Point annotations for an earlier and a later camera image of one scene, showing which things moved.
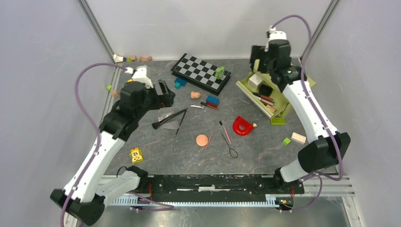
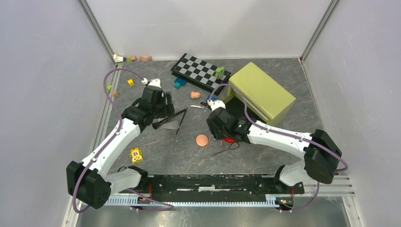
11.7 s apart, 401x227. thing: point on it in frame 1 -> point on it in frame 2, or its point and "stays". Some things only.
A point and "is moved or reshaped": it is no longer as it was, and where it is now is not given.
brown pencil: (209, 140) stays
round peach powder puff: (202, 140) stays
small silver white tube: (196, 106) stays
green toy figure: (219, 73) stays
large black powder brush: (156, 125) stays
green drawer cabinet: (261, 88) is moved or reshaped
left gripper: (165, 100) -> (168, 109)
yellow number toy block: (136, 155) stays
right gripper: (258, 52) -> (217, 135)
